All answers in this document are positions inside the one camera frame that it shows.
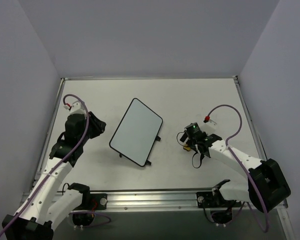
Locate yellow bone-shaped eraser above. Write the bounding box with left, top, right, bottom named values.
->
left=182, top=145, right=192, bottom=152

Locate black-framed whiteboard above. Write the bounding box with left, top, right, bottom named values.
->
left=109, top=98, right=163, bottom=167

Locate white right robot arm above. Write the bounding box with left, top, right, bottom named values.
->
left=180, top=122, right=291, bottom=213

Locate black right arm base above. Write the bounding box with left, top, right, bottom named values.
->
left=196, top=191, right=243, bottom=227

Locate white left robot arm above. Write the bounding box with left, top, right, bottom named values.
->
left=2, top=112, right=106, bottom=240

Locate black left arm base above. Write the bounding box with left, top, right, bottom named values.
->
left=71, top=193, right=111, bottom=228

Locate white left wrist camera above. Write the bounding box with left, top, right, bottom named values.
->
left=63, top=100, right=87, bottom=117

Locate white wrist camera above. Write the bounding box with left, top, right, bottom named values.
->
left=203, top=115, right=217, bottom=132
left=63, top=100, right=87, bottom=117

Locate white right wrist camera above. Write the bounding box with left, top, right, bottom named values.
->
left=203, top=115, right=217, bottom=132

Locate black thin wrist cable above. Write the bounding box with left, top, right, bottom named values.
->
left=176, top=132, right=206, bottom=169

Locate aluminium front frame rail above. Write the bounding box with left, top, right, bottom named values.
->
left=16, top=188, right=289, bottom=215

